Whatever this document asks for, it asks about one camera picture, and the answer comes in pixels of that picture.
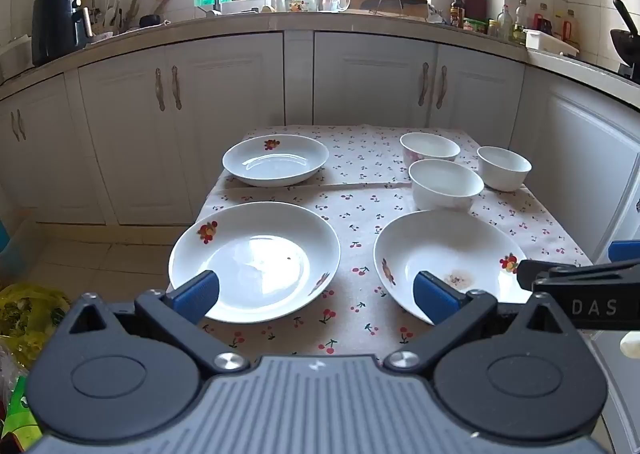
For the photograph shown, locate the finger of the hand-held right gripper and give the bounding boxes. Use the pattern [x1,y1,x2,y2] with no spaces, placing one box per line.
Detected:
[517,259,640,293]
[607,240,640,266]

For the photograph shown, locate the person's right hand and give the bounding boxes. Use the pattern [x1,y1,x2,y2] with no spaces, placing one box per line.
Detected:
[620,331,640,361]

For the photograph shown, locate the kitchen countertop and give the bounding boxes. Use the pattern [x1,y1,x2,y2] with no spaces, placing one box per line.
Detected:
[0,8,640,108]

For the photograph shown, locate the white plastic container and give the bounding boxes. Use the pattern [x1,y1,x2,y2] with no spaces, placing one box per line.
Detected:
[523,29,580,58]

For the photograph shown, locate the large white floral plate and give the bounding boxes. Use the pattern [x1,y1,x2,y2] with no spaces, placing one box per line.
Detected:
[168,201,342,324]
[373,210,531,326]

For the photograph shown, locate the yellow oil bottle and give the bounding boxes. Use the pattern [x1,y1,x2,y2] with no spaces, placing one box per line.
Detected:
[560,9,581,43]

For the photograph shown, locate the white ceramic bowl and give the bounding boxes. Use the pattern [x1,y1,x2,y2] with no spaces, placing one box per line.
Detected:
[408,159,485,212]
[476,146,533,193]

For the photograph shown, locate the black air fryer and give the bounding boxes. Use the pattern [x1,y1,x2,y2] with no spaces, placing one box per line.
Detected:
[31,0,94,66]

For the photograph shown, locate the dish rack with utensils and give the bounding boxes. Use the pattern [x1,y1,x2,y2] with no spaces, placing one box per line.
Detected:
[92,0,171,35]

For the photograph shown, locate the yellow plastic bag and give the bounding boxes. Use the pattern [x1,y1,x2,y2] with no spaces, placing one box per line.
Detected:
[0,283,72,366]

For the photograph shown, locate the green package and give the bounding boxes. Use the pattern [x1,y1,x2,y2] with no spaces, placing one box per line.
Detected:
[0,374,45,454]

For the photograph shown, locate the small white floral plate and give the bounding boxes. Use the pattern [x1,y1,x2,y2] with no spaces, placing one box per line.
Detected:
[222,134,330,187]

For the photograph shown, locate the white kitchen cabinets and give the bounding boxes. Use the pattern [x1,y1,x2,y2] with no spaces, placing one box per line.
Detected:
[0,27,640,260]

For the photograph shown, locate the cherry print tablecloth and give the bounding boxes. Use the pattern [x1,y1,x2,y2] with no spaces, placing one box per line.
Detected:
[192,124,593,360]

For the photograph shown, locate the black wok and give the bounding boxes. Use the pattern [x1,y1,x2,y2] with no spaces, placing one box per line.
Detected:
[609,0,640,81]

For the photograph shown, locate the clear oil bottle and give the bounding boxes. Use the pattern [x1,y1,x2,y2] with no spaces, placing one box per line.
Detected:
[513,0,530,44]
[497,4,515,40]

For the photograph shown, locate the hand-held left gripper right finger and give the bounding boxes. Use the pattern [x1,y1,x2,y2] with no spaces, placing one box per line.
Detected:
[382,271,568,376]

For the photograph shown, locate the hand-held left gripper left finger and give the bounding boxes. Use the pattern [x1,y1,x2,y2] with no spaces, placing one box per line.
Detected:
[70,270,251,376]

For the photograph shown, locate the white bowl pink floral print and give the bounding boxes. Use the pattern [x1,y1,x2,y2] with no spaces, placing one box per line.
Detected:
[400,132,461,170]

